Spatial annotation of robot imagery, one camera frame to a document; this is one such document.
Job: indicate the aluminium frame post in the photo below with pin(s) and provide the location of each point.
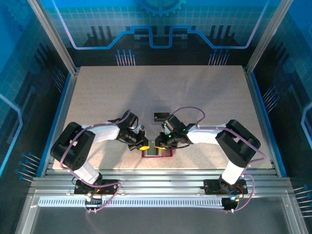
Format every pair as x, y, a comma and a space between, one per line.
57, 41
266, 36

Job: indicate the black credit card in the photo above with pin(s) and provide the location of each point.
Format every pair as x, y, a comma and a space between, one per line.
158, 114

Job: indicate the aluminium front frame rail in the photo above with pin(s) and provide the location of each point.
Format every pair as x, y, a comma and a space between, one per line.
158, 182

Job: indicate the red leather card holder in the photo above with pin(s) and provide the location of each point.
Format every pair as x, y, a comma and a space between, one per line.
161, 153

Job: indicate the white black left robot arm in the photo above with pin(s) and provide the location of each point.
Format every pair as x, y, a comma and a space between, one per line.
104, 132

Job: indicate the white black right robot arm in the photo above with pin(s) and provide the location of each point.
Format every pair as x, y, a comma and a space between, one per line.
207, 135

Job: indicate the small black circuit board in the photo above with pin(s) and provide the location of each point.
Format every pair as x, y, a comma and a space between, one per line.
93, 201
230, 204

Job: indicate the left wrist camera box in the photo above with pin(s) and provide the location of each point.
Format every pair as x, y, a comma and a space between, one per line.
142, 128

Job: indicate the aluminium side frame rail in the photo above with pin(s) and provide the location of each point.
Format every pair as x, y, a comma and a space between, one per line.
259, 109
64, 109

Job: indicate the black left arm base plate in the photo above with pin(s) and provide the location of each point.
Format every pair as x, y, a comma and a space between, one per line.
79, 190

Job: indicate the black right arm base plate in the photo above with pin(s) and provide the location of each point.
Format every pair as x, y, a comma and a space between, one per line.
209, 187

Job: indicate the clear acrylic card stand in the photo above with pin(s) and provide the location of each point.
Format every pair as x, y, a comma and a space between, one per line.
161, 106

